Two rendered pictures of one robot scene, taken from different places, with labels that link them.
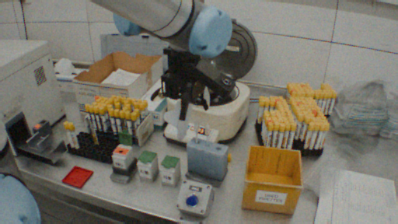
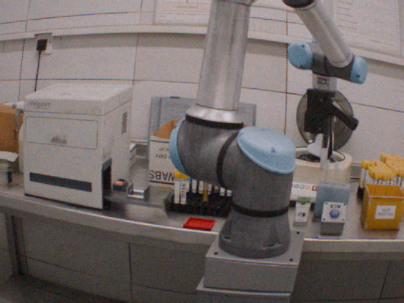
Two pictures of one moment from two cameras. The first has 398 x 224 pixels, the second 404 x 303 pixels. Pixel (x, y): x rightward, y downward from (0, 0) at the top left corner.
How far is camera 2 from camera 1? 1.25 m
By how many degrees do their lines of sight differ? 20
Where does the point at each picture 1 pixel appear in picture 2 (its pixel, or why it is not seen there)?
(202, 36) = (358, 69)
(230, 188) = (351, 223)
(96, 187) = not seen: hidden behind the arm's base
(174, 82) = (316, 117)
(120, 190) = not seen: hidden behind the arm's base
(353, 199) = not seen: outside the picture
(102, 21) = (155, 80)
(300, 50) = (388, 123)
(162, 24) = (343, 59)
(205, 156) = (334, 193)
